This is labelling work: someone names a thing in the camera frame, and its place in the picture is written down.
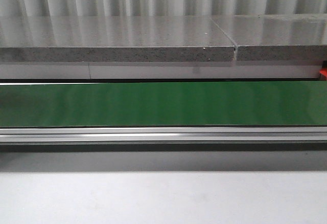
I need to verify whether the grey stone slab right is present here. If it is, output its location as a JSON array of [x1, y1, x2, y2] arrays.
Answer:
[[212, 14, 326, 65]]

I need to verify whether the grey stone slab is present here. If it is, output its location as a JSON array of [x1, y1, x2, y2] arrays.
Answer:
[[1, 16, 235, 62], [212, 14, 326, 65]]

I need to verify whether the green conveyor belt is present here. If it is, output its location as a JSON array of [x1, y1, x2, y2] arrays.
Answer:
[[1, 81, 326, 127]]

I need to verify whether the grey stone slab left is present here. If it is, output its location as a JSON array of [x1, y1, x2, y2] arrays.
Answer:
[[1, 16, 235, 62]]

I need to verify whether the red plastic tray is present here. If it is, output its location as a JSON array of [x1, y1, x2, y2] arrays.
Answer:
[[319, 68, 327, 81]]

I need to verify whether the aluminium conveyor side rail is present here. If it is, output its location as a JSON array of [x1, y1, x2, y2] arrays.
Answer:
[[1, 126, 326, 152]]

